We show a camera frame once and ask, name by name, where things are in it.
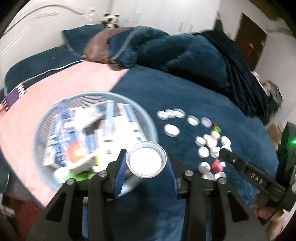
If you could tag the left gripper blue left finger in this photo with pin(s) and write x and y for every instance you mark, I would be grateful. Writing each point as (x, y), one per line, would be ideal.
(120, 167)

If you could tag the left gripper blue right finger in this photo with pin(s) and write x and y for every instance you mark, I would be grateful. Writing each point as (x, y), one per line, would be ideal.
(171, 172)

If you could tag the large clear ridged lid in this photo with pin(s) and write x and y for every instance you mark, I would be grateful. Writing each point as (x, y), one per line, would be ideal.
(146, 159)

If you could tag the white cap with inner ring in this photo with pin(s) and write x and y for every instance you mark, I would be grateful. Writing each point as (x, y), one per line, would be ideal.
(203, 152)

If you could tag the white cap centre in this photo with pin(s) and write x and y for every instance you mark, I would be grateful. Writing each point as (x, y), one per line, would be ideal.
(200, 141)

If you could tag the white cap above clear lid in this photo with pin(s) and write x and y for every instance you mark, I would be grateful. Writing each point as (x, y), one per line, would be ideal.
(171, 130)

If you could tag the flat light green lid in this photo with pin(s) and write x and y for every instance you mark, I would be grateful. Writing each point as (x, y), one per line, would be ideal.
(80, 176)

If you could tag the red cap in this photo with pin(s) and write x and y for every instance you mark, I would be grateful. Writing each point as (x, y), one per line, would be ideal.
(216, 166)

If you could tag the small white cap end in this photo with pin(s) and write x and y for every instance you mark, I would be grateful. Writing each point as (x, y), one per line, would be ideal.
(162, 115)

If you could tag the small white cap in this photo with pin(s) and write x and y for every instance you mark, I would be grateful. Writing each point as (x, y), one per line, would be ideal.
(170, 113)

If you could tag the clear lid far right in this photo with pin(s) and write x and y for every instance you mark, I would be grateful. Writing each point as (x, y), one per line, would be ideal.
(206, 122)

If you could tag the blue white cardboard box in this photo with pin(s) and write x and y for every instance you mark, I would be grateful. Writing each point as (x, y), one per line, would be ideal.
(65, 146)

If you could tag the large white flat lid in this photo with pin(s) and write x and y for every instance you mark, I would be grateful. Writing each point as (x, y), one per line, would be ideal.
(225, 141)

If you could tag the small light green open cap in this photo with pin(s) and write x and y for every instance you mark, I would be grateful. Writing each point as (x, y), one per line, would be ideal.
(217, 129)

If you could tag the light blue mesh basket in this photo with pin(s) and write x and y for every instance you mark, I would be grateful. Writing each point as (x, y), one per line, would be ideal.
(108, 123)

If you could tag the dark blue crumpled blanket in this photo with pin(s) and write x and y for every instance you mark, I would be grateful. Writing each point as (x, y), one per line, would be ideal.
(208, 58)

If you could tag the brown pillow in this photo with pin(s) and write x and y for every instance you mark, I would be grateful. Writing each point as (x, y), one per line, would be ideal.
(97, 48)

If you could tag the dark blue piped pillow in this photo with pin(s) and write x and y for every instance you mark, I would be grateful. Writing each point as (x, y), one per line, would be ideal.
(77, 38)

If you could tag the panda plush toy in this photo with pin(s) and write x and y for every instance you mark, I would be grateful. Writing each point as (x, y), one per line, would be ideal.
(110, 20)

